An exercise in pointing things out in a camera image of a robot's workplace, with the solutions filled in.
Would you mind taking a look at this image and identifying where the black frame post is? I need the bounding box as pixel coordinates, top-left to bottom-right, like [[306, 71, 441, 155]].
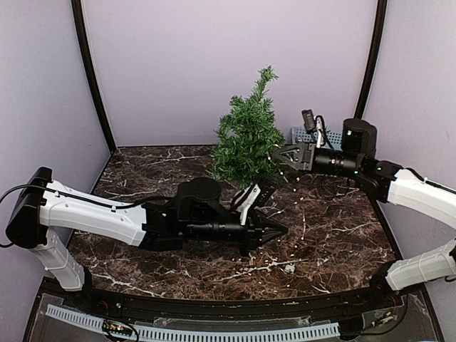
[[71, 0, 117, 154], [353, 0, 388, 119]]

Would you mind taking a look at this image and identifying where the black front rail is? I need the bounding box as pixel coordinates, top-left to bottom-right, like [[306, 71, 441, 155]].
[[74, 287, 403, 321]]

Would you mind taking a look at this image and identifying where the fairy light string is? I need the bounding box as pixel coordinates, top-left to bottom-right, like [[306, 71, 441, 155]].
[[231, 144, 321, 288]]

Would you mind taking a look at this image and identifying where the small green christmas tree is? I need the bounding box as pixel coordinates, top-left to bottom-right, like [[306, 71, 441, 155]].
[[211, 66, 285, 189]]

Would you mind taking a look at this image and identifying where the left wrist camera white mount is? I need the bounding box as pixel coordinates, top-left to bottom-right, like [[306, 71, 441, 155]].
[[230, 179, 276, 226]]

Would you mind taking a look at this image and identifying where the white battery box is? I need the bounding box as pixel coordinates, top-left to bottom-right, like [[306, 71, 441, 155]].
[[284, 264, 296, 274]]

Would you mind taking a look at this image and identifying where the left black frame post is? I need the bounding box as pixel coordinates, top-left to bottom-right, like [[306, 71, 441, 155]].
[[71, 0, 117, 154]]

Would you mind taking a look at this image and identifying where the blue plastic basket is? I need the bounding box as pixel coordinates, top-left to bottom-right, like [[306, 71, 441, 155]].
[[291, 126, 342, 150]]

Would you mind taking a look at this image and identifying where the grey slotted cable duct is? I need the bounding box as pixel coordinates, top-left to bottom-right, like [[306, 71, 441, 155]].
[[45, 304, 341, 341]]

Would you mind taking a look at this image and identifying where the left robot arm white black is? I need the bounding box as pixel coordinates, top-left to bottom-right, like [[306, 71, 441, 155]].
[[5, 167, 288, 311]]

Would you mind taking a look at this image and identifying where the right black frame post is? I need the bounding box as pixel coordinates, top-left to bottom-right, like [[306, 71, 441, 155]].
[[353, 0, 388, 119]]

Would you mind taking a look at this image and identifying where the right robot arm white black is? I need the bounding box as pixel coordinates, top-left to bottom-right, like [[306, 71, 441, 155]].
[[274, 118, 455, 309]]

